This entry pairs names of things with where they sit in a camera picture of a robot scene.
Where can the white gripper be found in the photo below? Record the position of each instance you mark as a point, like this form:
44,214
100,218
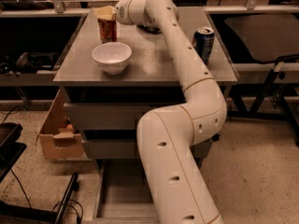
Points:
121,12

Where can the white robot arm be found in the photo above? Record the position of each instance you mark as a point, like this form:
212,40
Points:
165,135

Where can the blue pepsi can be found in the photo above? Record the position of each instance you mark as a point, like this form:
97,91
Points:
203,39

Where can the top grey drawer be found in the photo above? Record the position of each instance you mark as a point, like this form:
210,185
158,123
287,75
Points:
126,111

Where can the grey drawer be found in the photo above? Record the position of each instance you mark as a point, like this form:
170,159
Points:
126,111
110,144

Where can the middle grey drawer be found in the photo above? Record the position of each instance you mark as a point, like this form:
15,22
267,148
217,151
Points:
110,144

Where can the open bottom drawer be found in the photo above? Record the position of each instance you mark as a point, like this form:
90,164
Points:
123,194

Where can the white ceramic bowl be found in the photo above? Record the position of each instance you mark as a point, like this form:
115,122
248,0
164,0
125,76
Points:
112,57

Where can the black crumpled chip bag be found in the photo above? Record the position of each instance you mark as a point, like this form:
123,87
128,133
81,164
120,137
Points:
151,30

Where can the cardboard box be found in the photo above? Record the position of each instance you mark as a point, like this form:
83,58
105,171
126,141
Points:
57,137

